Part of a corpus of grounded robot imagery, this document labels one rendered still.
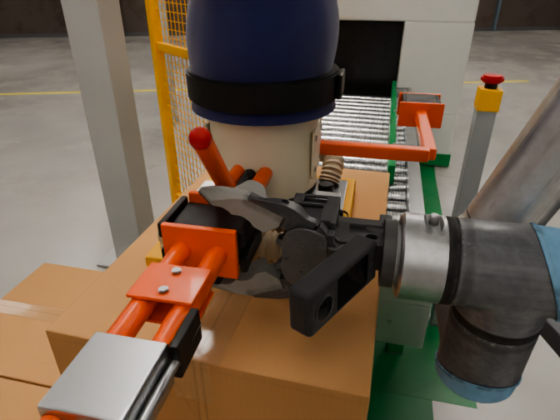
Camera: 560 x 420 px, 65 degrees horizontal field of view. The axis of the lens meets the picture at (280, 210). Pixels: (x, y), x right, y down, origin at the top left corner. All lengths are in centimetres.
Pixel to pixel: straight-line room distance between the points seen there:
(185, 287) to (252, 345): 17
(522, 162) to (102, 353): 47
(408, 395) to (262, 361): 127
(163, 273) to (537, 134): 42
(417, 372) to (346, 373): 133
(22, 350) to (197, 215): 82
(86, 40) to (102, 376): 179
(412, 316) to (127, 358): 101
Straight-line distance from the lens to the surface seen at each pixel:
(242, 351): 54
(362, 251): 43
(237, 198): 44
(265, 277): 48
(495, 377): 54
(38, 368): 119
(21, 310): 138
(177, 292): 40
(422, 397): 177
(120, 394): 33
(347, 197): 82
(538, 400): 192
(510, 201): 58
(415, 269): 44
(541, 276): 46
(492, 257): 45
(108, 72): 202
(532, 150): 56
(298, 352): 54
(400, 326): 130
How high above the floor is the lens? 134
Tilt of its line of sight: 29 degrees down
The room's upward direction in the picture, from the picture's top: straight up
